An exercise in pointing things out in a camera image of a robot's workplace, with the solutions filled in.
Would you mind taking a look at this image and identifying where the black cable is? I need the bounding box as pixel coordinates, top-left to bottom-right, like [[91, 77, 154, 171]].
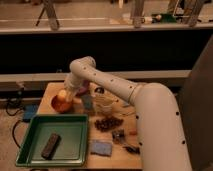
[[4, 87, 26, 147]]

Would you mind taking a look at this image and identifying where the orange carrot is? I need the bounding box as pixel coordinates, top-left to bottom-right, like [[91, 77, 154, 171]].
[[129, 130, 137, 135]]

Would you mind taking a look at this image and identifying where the green plastic tray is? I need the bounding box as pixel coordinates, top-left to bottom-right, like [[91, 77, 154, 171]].
[[16, 114, 89, 168]]

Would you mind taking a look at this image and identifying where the small metal clip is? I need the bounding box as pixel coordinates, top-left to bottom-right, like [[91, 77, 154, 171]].
[[112, 129, 125, 144]]

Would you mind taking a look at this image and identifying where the wooden board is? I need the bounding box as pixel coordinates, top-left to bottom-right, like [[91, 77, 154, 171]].
[[37, 82, 142, 171]]

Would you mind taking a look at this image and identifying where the purple bowl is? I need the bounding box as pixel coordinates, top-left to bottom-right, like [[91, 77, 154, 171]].
[[77, 80, 90, 96]]

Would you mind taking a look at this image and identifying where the blue-grey flat object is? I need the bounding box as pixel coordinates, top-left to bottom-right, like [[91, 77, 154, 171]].
[[81, 94, 93, 110]]

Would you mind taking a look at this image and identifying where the dark rectangular block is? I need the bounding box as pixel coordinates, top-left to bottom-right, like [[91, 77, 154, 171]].
[[41, 133, 61, 160]]

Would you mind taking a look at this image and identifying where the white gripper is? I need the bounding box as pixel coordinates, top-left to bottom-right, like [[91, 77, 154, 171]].
[[64, 73, 82, 102]]

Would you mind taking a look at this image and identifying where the black round lid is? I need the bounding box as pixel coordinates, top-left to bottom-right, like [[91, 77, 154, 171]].
[[94, 87, 105, 94]]

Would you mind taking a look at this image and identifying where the red bowl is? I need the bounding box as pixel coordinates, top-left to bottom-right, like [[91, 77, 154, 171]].
[[51, 96, 73, 113]]

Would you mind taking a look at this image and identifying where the light blue cloth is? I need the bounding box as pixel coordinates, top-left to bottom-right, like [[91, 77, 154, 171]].
[[122, 102, 130, 107]]

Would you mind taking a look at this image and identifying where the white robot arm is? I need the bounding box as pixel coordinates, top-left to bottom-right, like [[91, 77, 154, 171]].
[[65, 57, 192, 171]]

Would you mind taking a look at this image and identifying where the blue sponge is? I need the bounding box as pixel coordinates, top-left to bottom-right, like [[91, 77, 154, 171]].
[[90, 141, 112, 157]]

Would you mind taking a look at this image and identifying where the blue box on floor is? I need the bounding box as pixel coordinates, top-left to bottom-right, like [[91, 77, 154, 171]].
[[22, 105, 38, 122]]

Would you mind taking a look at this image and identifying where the yellow-red apple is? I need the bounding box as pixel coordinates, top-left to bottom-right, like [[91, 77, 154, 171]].
[[57, 89, 68, 102]]

